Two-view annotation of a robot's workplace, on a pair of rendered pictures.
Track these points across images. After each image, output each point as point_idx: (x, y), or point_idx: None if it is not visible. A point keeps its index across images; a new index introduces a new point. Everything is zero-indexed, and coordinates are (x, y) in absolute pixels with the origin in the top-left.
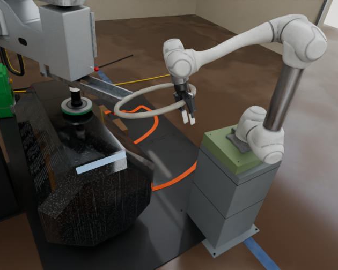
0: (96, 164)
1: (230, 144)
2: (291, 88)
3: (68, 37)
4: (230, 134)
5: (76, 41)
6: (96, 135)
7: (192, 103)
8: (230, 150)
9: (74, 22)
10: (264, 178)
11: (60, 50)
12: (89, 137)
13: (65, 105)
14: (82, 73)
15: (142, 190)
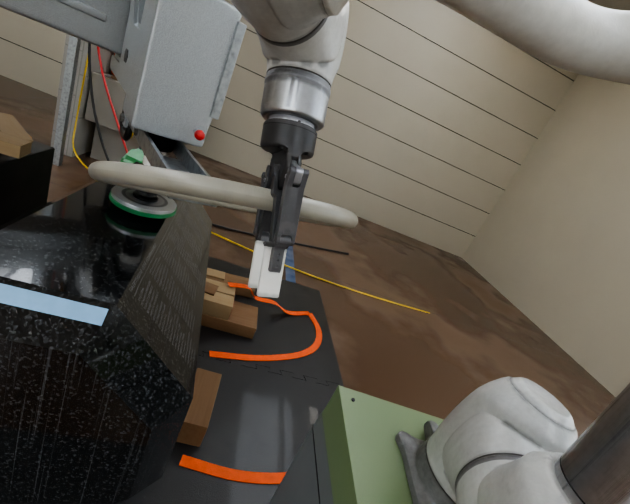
0: (6, 294)
1: (396, 471)
2: None
3: (163, 29)
4: (416, 437)
5: (181, 53)
6: (104, 251)
7: (288, 206)
8: (382, 492)
9: (191, 10)
10: None
11: (142, 54)
12: (85, 246)
13: (122, 188)
14: (167, 128)
15: (113, 451)
